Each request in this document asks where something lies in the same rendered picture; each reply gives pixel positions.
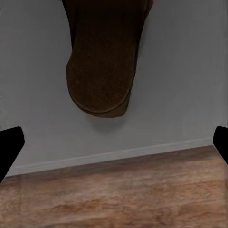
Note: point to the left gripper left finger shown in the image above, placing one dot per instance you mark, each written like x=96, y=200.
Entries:
x=11, y=143

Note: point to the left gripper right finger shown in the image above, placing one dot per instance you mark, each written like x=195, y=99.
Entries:
x=220, y=141

